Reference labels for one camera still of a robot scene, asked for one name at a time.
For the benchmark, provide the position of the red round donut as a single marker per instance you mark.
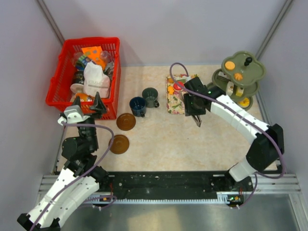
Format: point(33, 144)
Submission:
point(178, 86)

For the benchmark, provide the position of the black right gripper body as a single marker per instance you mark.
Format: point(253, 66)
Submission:
point(191, 107)

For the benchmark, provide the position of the white cloth bag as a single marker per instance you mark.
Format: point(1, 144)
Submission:
point(96, 80)

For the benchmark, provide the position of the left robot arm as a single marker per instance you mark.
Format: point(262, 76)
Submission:
point(79, 178)

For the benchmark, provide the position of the red plastic basket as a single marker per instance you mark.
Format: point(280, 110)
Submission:
point(85, 66)

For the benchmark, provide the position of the round tan cracker biscuit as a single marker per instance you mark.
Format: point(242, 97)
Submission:
point(229, 65)

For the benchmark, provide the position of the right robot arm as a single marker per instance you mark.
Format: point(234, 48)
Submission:
point(267, 143)

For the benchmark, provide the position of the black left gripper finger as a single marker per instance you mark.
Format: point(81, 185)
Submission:
point(77, 103)
point(98, 106)

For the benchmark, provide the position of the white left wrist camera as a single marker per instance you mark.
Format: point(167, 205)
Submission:
point(72, 114)

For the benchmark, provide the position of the brown wooden coaster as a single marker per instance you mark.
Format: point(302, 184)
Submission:
point(126, 121)
point(120, 144)

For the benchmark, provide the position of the chocolate cake slice with cherry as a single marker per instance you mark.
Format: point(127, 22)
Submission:
point(223, 78)

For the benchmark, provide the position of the white cream cake slice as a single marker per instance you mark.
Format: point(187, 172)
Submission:
point(229, 88)

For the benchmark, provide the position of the floral rectangular serving tray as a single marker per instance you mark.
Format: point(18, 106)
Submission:
point(175, 104)

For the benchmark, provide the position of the green three-tier dessert stand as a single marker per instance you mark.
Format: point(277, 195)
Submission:
point(251, 69)

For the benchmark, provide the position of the black cylindrical can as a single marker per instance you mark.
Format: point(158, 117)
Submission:
point(78, 78)

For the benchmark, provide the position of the yellow frosted donut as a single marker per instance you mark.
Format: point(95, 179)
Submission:
point(244, 103)

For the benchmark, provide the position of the dark blue mug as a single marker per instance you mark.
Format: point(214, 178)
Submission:
point(138, 106)

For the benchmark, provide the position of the stainless steel food tongs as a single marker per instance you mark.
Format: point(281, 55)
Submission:
point(197, 120)

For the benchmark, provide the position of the orange dotted box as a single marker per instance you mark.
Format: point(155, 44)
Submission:
point(94, 53)

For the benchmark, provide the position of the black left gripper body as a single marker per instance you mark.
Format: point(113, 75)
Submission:
point(93, 117)

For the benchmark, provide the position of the dark green mug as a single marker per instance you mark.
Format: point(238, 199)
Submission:
point(151, 97)

